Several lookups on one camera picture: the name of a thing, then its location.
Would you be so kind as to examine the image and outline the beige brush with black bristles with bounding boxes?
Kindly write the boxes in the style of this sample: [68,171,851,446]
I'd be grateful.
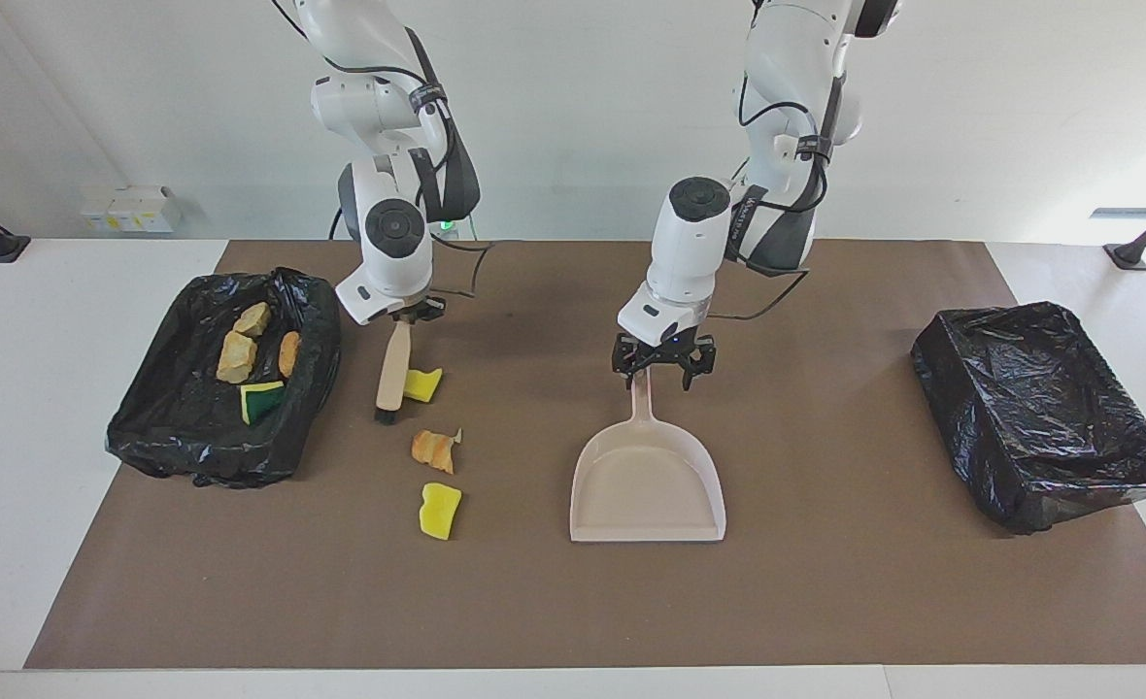
[374,320,415,426]

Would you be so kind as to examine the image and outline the beige plastic dustpan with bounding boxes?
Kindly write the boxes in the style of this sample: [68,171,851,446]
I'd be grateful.
[570,372,727,544]

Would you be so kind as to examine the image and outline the striped croissant piece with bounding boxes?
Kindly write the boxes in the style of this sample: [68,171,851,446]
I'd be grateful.
[216,331,257,385]
[411,427,464,476]

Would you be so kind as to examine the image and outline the yellow green sponge piece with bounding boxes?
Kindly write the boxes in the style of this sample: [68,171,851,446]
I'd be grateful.
[239,381,286,426]

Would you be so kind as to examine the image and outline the black bag lined bin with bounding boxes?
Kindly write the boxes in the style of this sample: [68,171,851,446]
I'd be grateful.
[911,302,1146,536]
[105,267,343,489]

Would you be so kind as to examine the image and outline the brown table mat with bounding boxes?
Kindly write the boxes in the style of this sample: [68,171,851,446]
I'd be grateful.
[24,240,1146,669]

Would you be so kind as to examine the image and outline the white wall socket boxes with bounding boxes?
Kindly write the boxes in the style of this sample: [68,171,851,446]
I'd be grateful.
[81,186,183,234]

